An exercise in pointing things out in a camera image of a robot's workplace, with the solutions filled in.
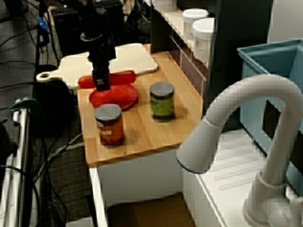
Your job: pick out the green peas toy can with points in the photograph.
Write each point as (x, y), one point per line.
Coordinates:
(163, 104)

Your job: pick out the pale wooden cutting board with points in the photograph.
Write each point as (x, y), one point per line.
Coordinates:
(132, 59)

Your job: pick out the dark grey upright panel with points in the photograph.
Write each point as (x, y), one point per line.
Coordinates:
(236, 47)

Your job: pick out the aluminium frame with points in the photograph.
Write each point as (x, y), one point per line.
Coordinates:
(21, 153)

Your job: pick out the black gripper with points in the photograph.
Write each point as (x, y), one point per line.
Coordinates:
(101, 50)

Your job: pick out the white toy sink unit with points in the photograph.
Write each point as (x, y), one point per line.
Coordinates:
(236, 165)

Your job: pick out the white lidded jar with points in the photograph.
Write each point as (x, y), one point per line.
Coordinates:
(194, 21)
(203, 37)

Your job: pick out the blue tape piece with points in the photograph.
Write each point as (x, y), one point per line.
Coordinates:
(42, 23)

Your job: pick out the black shelf side panel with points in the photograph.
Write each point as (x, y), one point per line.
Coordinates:
(158, 30)

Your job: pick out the blue plastic bin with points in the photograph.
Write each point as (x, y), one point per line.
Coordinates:
(260, 82)

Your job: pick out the green clamp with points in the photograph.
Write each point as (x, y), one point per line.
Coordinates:
(23, 102)

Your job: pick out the orange beans toy can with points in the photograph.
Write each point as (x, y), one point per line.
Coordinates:
(110, 130)

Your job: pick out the grey toy faucet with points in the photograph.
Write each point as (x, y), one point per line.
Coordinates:
(272, 94)

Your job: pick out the red round plate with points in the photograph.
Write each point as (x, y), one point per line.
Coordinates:
(113, 99)

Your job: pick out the red toy sausage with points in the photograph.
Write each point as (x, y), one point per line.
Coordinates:
(120, 78)

